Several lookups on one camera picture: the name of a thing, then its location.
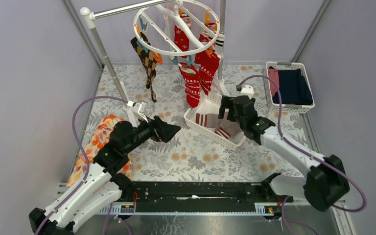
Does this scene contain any brown striped sock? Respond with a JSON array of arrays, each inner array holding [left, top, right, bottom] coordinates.
[[195, 113, 222, 128], [214, 120, 241, 139]]

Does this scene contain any red dotted sock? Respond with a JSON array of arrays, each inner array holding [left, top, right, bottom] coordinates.
[[197, 52, 220, 95]]

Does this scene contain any orange clothes clip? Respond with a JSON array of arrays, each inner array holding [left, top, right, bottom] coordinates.
[[204, 45, 214, 58], [151, 51, 163, 64]]

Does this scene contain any white sock with black stripes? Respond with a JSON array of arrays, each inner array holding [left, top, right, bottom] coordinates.
[[213, 33, 225, 59]]

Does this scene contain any teal clothes clip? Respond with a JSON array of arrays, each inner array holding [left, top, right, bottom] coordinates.
[[169, 56, 179, 65], [183, 55, 193, 67]]

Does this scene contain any white round clip hanger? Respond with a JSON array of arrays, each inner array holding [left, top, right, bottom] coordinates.
[[133, 0, 221, 57]]

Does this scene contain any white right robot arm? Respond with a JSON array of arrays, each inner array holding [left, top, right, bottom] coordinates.
[[218, 95, 350, 212]]

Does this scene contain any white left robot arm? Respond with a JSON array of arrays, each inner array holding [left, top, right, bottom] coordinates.
[[28, 116, 181, 235]]

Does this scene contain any floral patterned table mat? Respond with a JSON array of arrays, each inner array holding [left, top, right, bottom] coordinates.
[[82, 65, 307, 182]]

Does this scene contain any white sock basket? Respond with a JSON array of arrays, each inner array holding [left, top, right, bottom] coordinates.
[[184, 92, 246, 150]]

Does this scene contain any pink folded cloth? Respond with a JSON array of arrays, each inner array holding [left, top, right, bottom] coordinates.
[[268, 67, 280, 97]]

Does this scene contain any orange floral cloth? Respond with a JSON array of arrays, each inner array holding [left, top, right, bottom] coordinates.
[[67, 115, 125, 187]]

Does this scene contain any dark navy folded cloth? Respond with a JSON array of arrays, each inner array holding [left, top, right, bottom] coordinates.
[[278, 69, 313, 106]]

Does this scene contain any white basket with dark clothes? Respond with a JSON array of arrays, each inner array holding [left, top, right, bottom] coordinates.
[[264, 62, 315, 114]]

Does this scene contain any small red hanging sock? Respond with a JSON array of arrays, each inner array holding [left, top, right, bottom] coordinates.
[[193, 23, 216, 65]]

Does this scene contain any brown argyle sock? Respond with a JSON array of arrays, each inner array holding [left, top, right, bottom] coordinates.
[[130, 37, 157, 102]]

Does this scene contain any red white hanging sock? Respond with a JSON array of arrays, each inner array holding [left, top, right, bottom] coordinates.
[[174, 12, 191, 51]]

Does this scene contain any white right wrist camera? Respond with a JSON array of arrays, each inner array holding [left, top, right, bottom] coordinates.
[[236, 85, 254, 99]]

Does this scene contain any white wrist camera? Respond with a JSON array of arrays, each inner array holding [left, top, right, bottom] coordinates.
[[123, 101, 148, 126], [236, 85, 254, 99]]

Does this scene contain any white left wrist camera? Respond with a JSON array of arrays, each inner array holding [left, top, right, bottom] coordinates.
[[123, 101, 148, 126]]

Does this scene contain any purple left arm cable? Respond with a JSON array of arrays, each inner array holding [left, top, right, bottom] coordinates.
[[34, 95, 130, 235]]

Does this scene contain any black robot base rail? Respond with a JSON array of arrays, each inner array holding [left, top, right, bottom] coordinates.
[[102, 180, 294, 216]]

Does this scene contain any silver drying rack frame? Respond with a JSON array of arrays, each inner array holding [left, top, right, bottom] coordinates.
[[80, 0, 226, 98]]

